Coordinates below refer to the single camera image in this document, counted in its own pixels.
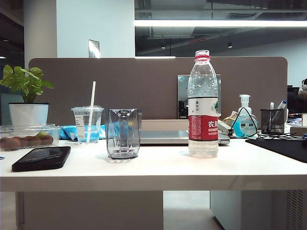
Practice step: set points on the clear red-label mineral water bottle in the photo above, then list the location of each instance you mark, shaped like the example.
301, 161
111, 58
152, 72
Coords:
204, 129

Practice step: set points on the grey transparent faceted mug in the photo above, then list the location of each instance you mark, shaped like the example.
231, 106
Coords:
115, 134

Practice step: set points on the blue hand sanitizer pump bottle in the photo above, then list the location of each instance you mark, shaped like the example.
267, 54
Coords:
244, 100

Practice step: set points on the beige desk riser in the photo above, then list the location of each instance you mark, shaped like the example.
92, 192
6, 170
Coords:
168, 124

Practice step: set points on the silver laptop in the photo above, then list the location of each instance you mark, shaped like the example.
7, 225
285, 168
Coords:
163, 136

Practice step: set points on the brown desk partition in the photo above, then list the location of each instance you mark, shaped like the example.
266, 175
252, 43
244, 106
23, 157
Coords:
144, 83

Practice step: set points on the white drinking straw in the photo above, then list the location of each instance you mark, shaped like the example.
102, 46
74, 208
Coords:
93, 95

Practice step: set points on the white plastic desk device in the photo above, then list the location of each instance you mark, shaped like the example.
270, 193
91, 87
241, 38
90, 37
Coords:
223, 127

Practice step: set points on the clear lidded plastic cup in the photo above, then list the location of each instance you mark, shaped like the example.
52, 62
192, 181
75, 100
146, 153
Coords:
81, 124

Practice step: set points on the blue plastic bag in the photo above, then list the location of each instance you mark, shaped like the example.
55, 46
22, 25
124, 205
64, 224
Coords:
68, 133

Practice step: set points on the brown kiwi fruit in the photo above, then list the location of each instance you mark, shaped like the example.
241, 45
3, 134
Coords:
35, 141
24, 141
9, 143
47, 139

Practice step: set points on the ceiling light strip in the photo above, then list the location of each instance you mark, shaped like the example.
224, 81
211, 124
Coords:
216, 23

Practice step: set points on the black mesh pen holder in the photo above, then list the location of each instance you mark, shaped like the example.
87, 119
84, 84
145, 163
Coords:
266, 122

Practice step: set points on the green fruit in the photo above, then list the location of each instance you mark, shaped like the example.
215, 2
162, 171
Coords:
42, 134

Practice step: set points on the beige desk front panel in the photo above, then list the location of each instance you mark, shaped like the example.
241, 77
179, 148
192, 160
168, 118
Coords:
91, 210

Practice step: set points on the white pen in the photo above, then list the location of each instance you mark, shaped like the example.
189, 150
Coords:
272, 106

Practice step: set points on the black smartphone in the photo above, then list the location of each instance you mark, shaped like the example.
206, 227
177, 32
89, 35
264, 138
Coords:
40, 158

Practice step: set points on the white plant pot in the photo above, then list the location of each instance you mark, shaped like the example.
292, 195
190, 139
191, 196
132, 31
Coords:
28, 115

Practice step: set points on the blue-capped marker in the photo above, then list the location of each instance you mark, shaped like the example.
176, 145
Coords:
283, 103

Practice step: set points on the green leafy plant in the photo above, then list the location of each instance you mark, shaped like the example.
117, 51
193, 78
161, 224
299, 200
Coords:
26, 83

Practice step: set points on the black mouse pad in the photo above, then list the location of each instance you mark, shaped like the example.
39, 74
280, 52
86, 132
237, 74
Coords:
283, 148

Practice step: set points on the clear plastic fruit container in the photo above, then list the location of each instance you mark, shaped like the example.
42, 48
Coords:
14, 130

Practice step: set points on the person with headphones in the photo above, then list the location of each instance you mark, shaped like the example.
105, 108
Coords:
303, 87

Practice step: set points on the silver wall plate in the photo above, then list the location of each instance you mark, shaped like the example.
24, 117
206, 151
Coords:
94, 48

